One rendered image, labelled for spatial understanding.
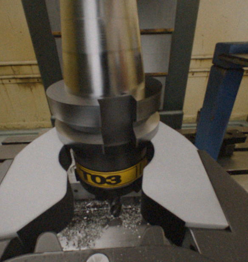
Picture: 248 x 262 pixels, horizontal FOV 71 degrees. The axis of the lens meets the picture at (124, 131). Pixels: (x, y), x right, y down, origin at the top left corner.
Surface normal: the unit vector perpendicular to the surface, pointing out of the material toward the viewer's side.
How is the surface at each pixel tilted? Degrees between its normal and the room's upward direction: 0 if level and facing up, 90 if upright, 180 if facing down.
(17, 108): 90
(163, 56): 91
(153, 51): 90
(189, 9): 90
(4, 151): 0
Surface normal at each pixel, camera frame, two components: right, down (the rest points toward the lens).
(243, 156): -0.03, -0.87
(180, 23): 0.04, 0.50
